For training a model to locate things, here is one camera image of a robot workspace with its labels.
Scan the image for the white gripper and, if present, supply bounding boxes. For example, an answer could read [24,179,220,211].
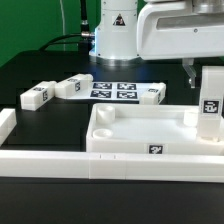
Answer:
[137,0,224,88]

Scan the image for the white desk top tray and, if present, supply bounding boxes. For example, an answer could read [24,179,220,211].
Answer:
[86,103,224,156]

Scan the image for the white marker sheet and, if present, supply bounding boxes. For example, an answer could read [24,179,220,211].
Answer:
[72,82,157,101]

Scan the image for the white front fence bar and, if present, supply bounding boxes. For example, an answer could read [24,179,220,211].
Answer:
[0,150,224,183]

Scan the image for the white left fence block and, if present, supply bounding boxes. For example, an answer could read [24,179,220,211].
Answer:
[0,108,17,146]

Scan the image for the black cable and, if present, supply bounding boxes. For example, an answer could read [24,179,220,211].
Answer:
[39,0,96,52]

